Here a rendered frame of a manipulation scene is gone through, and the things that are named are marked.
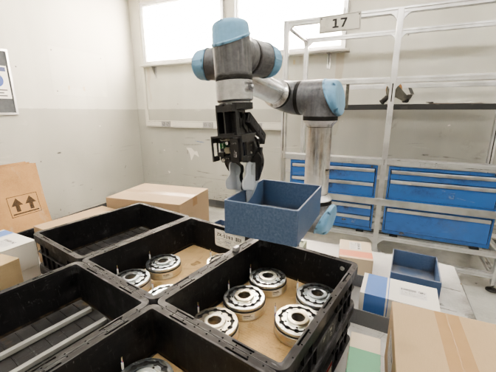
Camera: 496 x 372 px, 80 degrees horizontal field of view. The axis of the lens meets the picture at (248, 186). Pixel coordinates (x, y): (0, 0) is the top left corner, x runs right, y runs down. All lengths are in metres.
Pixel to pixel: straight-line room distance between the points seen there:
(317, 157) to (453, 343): 0.61
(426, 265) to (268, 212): 0.92
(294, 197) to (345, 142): 2.73
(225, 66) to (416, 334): 0.66
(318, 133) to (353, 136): 2.41
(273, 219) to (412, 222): 2.21
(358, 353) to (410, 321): 0.14
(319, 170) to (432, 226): 1.78
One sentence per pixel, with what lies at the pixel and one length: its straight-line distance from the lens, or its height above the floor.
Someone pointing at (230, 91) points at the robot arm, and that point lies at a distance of 0.60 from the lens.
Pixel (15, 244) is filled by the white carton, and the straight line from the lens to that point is 1.25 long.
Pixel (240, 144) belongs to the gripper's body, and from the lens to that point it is 0.59.
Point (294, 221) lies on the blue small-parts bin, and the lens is 0.54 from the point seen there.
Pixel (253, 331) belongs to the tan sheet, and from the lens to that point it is 0.74.
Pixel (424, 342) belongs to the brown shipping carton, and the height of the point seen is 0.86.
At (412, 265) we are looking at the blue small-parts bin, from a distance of 1.37.
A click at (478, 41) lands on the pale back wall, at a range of 3.51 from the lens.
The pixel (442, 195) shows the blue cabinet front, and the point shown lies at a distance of 2.66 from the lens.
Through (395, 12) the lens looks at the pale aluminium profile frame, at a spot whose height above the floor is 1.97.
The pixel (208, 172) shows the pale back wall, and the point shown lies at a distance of 4.12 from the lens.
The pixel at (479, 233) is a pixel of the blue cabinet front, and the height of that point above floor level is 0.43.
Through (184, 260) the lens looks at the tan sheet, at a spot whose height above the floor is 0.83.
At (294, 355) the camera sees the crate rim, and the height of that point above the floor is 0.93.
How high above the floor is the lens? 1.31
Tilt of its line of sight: 14 degrees down
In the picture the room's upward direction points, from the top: straight up
